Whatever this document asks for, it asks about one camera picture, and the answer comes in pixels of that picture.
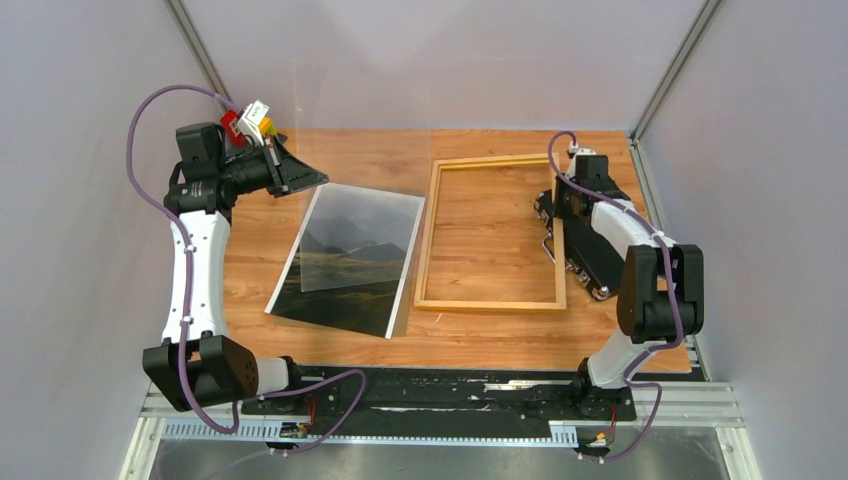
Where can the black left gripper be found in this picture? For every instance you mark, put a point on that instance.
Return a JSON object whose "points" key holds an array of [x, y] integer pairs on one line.
{"points": [[287, 173]]}

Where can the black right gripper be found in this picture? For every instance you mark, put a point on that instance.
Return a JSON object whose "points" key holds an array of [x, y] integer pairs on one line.
{"points": [[560, 212]]}

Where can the clear acrylic sheet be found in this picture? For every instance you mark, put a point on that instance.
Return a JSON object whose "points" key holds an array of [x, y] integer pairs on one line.
{"points": [[364, 127]]}

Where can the landscape photo print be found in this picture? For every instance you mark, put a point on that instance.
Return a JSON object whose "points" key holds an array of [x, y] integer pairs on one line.
{"points": [[350, 266]]}

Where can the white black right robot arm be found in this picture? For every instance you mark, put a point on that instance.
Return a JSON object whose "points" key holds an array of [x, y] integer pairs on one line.
{"points": [[657, 283]]}

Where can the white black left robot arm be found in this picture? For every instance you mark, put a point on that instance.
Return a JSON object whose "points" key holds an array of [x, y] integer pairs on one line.
{"points": [[197, 363]]}

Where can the yellow toy house block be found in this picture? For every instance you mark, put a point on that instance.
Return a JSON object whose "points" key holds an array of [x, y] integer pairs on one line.
{"points": [[267, 128]]}

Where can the red toy house block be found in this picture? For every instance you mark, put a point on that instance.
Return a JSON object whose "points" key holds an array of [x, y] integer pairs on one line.
{"points": [[229, 122]]}

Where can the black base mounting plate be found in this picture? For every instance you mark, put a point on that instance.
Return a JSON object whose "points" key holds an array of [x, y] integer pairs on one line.
{"points": [[440, 403]]}

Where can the grey toy base plate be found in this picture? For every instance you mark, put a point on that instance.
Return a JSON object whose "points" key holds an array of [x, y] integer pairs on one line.
{"points": [[276, 141]]}

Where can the black ribbed frame backing board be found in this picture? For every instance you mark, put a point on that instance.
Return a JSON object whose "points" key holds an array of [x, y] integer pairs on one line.
{"points": [[596, 263]]}

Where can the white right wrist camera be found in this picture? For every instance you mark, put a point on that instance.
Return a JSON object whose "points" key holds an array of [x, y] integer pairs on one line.
{"points": [[574, 152]]}

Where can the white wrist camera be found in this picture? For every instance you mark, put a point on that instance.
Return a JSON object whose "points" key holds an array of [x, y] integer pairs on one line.
{"points": [[250, 119], [574, 152]]}

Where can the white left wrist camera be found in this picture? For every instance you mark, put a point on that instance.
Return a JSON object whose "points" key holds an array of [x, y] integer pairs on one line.
{"points": [[250, 119]]}

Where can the aluminium rail right table edge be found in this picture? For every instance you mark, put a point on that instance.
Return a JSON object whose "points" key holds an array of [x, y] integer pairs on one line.
{"points": [[700, 362]]}

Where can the aluminium front rail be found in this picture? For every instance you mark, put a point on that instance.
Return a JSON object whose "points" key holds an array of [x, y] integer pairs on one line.
{"points": [[692, 430]]}

